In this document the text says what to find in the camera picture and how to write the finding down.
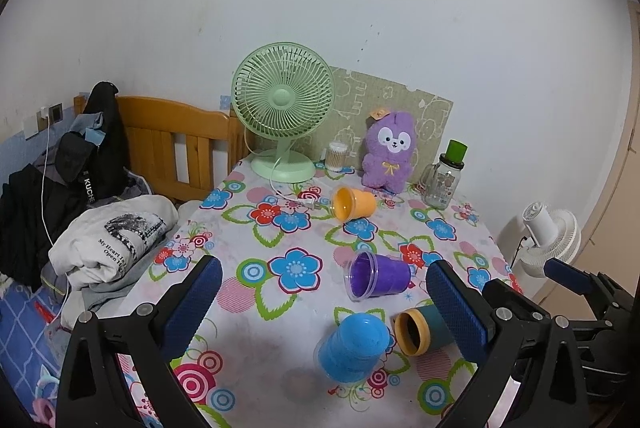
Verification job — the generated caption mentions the teal cup with yellow rim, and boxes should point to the teal cup with yellow rim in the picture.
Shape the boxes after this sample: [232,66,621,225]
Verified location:
[394,305,456,357]

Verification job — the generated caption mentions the cotton swab jar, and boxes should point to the cotton swab jar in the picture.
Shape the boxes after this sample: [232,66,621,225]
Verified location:
[326,142,349,172]

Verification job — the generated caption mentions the orange plastic cup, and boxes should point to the orange plastic cup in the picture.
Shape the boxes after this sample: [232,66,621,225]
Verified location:
[332,186,377,224]

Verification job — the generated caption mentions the white standing fan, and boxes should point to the white standing fan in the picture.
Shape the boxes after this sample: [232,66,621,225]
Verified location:
[515,202,582,279]

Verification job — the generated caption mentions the white charging cable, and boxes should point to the white charging cable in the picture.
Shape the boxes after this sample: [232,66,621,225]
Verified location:
[41,115,71,324]

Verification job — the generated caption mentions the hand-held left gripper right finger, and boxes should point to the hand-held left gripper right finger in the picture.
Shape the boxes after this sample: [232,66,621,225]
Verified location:
[425,260,592,428]

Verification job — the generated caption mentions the black clothing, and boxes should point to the black clothing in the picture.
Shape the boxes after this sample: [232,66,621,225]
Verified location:
[0,163,86,294]

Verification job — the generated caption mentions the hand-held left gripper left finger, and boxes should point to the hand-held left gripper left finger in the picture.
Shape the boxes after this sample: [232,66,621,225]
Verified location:
[55,255,224,428]

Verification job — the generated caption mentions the white printed t-shirt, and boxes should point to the white printed t-shirt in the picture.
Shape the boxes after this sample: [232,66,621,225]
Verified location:
[48,194,179,294]

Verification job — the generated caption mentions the glass bottle with green lid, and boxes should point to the glass bottle with green lid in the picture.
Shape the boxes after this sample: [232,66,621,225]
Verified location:
[422,139,468,210]

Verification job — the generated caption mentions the green desk fan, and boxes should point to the green desk fan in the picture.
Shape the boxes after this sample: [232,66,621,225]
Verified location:
[231,42,337,183]

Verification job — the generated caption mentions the white wall socket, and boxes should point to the white wall socket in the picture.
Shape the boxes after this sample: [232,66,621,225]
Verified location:
[24,112,51,140]

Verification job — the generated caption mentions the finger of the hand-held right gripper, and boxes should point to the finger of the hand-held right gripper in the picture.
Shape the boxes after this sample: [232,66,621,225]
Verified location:
[544,257,633,304]
[481,278,553,320]

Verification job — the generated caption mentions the blue denim garment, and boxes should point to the blue denim garment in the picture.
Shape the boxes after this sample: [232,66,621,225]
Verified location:
[67,112,107,144]

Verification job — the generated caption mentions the floral tablecloth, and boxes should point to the floral tablecloth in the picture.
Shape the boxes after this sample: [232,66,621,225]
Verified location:
[117,158,526,428]

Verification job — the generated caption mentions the purple plastic cup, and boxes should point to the purple plastic cup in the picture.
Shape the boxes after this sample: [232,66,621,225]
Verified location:
[344,250,412,301]

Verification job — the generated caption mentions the white fan cable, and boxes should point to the white fan cable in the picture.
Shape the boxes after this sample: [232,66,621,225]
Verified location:
[270,165,333,212]

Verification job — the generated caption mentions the beige patterned board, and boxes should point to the beige patterned board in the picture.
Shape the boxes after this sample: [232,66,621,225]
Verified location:
[310,67,455,189]

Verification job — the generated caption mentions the wooden bed headboard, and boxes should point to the wooden bed headboard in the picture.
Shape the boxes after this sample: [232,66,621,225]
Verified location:
[74,94,251,204]

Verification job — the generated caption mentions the blue plastic cup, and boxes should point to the blue plastic cup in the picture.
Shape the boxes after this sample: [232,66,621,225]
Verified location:
[314,313,392,384]

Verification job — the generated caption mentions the purple plush toy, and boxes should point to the purple plush toy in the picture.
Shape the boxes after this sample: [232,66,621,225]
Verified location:
[361,107,417,190]

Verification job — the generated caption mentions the grey garment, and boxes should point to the grey garment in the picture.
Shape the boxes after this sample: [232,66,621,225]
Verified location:
[40,253,161,316]

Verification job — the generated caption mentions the blue checked bedsheet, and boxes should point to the blue checked bedsheet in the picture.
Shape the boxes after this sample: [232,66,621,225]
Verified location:
[0,278,136,428]

